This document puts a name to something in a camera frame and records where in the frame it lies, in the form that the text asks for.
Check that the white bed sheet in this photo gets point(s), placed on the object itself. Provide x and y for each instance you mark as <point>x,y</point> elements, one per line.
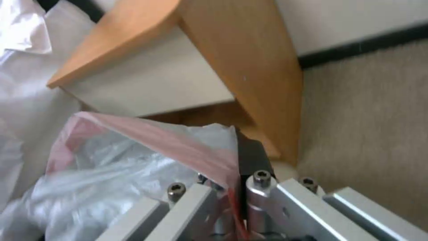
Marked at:
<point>23,75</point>

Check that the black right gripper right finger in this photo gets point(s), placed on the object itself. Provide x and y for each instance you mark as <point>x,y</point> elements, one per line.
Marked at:
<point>301,208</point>

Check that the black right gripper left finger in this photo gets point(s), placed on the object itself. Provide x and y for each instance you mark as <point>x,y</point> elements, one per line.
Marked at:
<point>190,213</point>

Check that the black baseboard strip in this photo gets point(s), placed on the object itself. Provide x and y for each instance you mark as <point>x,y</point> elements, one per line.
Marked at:
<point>361,42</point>

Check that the wooden bedside table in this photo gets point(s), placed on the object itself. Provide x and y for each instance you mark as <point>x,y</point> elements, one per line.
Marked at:
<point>234,62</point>

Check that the translucent garbage bag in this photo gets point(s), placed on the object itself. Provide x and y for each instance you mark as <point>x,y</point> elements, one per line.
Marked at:
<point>110,170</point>

